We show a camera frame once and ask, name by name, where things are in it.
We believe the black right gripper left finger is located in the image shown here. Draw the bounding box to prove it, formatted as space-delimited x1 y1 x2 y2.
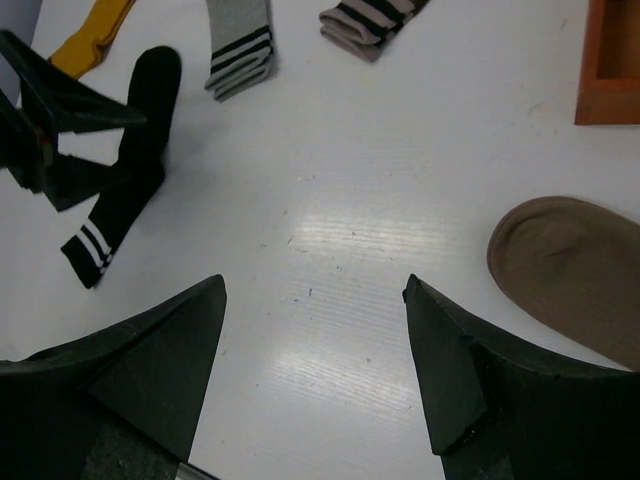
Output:
1 275 226 479

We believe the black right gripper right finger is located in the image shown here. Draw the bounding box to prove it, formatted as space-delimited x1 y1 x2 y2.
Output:
403 276 639 479

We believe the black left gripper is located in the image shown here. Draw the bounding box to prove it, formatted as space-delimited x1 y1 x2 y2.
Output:
1 29 146 212

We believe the black sock with white stripes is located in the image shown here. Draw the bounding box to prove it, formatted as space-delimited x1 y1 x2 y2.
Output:
61 46 182 289

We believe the mustard yellow sock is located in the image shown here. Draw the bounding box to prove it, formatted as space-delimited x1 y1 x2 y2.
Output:
48 0 135 79

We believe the tan sock with maroon cuff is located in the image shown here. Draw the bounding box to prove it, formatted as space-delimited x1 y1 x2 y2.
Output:
486 196 639 371

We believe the grey sock with black stripes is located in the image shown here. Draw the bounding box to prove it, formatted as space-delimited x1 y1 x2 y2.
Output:
205 0 275 102

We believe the brown sock with pink stripes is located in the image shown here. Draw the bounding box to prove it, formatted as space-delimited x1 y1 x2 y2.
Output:
319 0 428 63

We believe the orange wooden compartment tray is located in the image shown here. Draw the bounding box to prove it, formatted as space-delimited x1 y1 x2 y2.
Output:
574 0 639 126

